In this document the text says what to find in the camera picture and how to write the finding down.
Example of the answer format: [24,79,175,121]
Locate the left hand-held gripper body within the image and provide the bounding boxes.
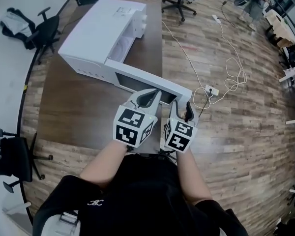
[113,99,159,149]

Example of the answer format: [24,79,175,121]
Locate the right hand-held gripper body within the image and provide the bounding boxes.
[163,117,200,154]

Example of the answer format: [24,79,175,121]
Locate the white microwave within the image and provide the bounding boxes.
[58,0,193,106]

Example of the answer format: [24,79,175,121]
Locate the person's left forearm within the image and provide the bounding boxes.
[79,139,128,189]

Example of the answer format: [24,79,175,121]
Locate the person's right forearm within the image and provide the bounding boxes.
[175,147,213,207]

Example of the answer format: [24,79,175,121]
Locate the person's black shirt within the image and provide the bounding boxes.
[32,153,249,236]

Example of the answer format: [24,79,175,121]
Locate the black high-back office chair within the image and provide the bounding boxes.
[0,6,62,65]

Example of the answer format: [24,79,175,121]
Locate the white plastic box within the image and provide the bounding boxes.
[42,210,80,236]

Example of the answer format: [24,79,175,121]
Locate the black mesh office chair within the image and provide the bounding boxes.
[0,128,54,194]

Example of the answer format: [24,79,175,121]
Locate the table with yellow cloth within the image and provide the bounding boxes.
[264,8,295,48]

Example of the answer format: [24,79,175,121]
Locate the white garment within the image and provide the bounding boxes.
[0,10,32,38]

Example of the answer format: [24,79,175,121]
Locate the long white cable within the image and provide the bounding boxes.
[161,20,207,89]

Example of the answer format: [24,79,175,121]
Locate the white power strip with cable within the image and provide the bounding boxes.
[191,21,248,110]

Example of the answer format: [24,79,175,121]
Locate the thin black cable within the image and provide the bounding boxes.
[220,0,252,22]

